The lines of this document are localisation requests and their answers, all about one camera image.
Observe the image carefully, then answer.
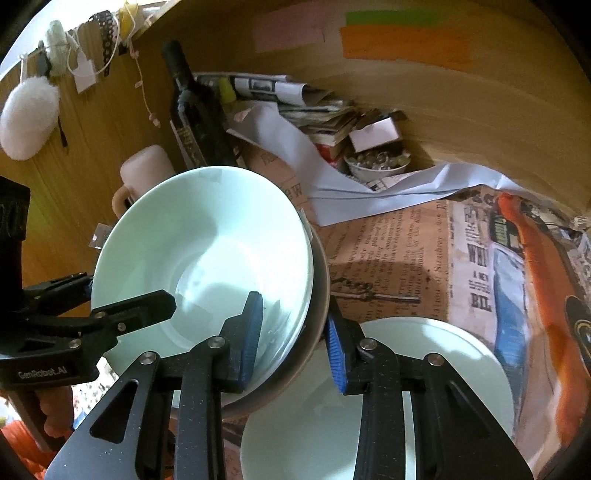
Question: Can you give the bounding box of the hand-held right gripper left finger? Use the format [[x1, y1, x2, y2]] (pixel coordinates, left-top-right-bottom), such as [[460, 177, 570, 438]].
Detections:
[[44, 291, 265, 480]]

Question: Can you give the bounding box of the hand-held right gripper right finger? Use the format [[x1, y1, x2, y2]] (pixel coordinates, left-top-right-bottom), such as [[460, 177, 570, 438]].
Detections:
[[323, 305, 534, 480]]

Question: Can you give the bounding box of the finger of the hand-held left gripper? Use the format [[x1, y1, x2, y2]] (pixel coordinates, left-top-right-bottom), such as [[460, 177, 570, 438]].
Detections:
[[23, 273, 95, 315], [32, 290, 177, 352]]

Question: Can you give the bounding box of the pale pink bowl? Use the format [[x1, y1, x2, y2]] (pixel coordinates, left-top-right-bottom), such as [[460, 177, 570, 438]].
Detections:
[[222, 222, 331, 421]]

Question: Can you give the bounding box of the mint green bowl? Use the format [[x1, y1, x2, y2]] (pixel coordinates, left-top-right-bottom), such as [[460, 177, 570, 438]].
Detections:
[[91, 166, 311, 398]]

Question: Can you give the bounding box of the mint green plate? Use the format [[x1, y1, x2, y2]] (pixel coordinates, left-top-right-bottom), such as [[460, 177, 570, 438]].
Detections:
[[240, 318, 515, 480]]

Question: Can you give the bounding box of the person's left forearm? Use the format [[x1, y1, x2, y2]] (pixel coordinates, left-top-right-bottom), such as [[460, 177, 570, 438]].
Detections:
[[0, 418, 51, 480]]

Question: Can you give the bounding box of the person's left hand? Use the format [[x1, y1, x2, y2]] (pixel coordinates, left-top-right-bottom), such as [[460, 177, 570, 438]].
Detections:
[[39, 385, 75, 438]]

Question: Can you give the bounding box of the white mug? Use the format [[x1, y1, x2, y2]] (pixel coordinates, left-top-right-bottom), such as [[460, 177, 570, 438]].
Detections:
[[112, 144, 178, 220]]

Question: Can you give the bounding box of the white paper sheet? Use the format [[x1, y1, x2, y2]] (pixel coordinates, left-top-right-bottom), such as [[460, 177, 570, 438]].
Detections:
[[226, 99, 527, 227]]

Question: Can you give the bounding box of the white fluffy pompom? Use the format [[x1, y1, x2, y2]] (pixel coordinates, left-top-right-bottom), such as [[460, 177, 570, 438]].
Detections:
[[0, 76, 62, 161]]

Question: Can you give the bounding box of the dark wine bottle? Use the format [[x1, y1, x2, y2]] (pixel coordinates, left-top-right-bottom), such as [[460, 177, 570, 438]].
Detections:
[[161, 41, 241, 169]]

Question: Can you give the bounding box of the small bowl of shells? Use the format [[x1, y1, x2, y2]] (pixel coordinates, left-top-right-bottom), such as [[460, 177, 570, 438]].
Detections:
[[344, 148, 413, 183]]

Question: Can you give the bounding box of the colourful printed newspaper sheet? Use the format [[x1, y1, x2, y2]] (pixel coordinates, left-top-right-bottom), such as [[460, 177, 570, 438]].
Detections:
[[445, 185, 591, 472]]

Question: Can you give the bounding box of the white hanging tag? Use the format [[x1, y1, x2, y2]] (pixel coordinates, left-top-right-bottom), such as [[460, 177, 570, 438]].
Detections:
[[74, 60, 99, 94]]

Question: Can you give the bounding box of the stack of books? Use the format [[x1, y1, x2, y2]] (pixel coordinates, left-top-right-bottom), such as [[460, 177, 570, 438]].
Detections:
[[281, 95, 365, 162]]

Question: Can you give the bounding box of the white card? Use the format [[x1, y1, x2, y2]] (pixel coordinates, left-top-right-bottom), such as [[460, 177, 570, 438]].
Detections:
[[348, 115, 400, 151]]

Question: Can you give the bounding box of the white fluffy headband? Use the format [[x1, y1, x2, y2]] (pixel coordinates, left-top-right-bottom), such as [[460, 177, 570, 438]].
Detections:
[[48, 21, 70, 77]]

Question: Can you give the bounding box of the black lace headband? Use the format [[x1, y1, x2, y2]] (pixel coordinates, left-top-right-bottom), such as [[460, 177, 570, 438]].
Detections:
[[95, 9, 122, 77]]

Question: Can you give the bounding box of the yellow hair accessory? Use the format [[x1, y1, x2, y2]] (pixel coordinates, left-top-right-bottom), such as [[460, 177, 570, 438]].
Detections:
[[117, 2, 139, 35]]

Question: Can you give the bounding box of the pink sticky note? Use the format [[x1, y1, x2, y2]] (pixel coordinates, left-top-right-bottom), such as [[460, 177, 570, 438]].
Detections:
[[254, 8, 326, 52]]

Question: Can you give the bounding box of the orange sticky note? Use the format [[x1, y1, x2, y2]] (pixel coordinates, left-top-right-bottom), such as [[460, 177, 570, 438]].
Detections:
[[339, 25, 472, 72]]

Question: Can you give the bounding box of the green sticky note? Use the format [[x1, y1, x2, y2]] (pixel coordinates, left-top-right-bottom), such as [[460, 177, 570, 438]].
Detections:
[[345, 8, 441, 27]]

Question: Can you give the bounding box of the beaded cord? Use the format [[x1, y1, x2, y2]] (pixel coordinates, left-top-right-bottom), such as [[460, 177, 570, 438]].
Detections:
[[127, 44, 160, 127]]

